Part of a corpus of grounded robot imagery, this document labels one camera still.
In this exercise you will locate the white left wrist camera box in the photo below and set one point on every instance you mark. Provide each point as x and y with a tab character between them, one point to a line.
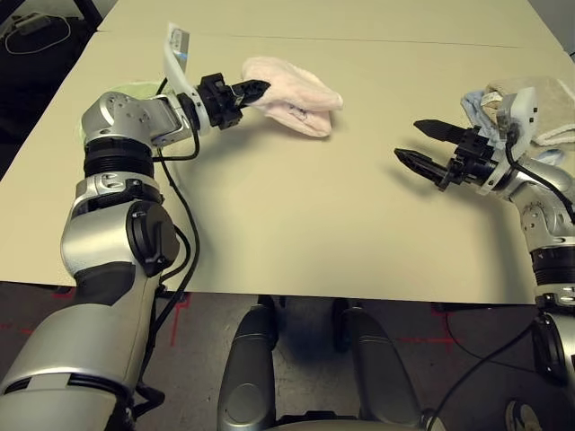
175	67

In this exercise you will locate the red floor tape line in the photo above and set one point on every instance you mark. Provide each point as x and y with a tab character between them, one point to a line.
26	332

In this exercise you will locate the grey robot right leg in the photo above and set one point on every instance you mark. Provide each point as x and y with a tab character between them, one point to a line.
386	372

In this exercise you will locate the grey robot left leg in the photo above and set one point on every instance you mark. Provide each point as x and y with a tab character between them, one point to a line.
247	372

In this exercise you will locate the grey power strip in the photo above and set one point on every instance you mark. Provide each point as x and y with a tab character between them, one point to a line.
31	21

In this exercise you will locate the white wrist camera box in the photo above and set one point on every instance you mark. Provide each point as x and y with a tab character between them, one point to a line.
525	116
175	67

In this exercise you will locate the light blue folded towel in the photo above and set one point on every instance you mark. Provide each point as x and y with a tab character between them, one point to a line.
476	110

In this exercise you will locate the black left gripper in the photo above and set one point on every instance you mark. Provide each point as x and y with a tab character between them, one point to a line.
220	103

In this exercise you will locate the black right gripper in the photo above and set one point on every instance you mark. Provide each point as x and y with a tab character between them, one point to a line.
471	159

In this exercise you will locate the black table leg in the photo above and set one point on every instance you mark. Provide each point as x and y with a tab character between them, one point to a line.
90	13

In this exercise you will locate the beige folded towel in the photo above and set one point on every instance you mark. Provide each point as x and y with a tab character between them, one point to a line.
552	103

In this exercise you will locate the beige robot torso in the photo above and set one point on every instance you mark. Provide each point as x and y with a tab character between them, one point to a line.
350	425

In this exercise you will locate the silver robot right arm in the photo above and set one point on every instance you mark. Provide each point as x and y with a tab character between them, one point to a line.
548	224

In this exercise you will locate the grey sneaker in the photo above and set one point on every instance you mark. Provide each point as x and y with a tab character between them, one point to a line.
432	421
521	417

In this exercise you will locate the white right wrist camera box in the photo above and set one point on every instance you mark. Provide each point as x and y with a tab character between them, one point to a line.
525	116

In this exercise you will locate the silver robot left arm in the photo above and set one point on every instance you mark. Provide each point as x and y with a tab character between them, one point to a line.
103	233

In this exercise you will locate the green towel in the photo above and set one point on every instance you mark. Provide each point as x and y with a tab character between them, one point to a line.
139	89

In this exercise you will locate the pink towel with embroidery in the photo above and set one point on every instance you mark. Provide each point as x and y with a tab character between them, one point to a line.
292	94

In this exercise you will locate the grey robot leg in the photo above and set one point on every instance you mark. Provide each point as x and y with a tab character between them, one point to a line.
247	372
386	372

